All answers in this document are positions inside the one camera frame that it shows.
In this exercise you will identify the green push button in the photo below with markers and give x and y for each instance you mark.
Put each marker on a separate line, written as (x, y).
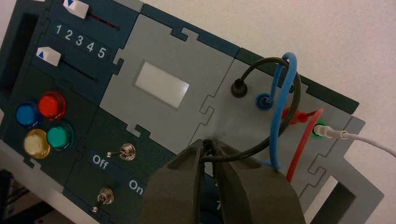
(59, 136)

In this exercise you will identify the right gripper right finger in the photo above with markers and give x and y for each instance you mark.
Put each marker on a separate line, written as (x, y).
(256, 194)

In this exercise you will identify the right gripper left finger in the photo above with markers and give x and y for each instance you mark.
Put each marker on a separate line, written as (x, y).
(176, 194)

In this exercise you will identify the metal toggle switch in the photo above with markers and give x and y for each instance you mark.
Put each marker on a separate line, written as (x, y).
(106, 196)
(127, 151)

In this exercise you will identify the red push button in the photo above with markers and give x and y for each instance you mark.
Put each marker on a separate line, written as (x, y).
(52, 105)

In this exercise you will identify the white slider knob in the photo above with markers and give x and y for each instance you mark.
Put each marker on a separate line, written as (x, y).
(77, 8)
(49, 56)

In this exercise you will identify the white display window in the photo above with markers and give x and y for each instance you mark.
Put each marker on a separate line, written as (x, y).
(161, 85)

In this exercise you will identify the blue push button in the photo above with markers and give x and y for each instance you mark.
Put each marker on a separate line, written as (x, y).
(26, 115)

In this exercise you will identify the yellow push button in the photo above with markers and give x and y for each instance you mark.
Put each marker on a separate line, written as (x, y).
(36, 144)

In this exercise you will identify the dark teal grey control box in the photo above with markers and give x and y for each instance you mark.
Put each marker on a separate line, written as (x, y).
(173, 55)

